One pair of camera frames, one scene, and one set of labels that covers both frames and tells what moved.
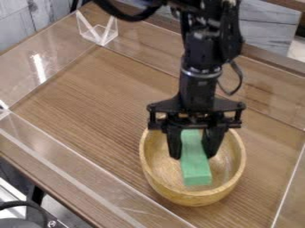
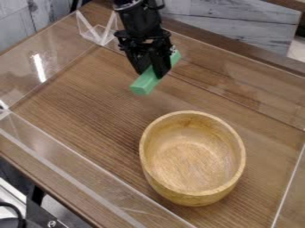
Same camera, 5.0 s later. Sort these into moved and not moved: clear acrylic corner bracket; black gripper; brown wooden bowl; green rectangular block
Moved: black gripper; green rectangular block
Not moved: clear acrylic corner bracket; brown wooden bowl
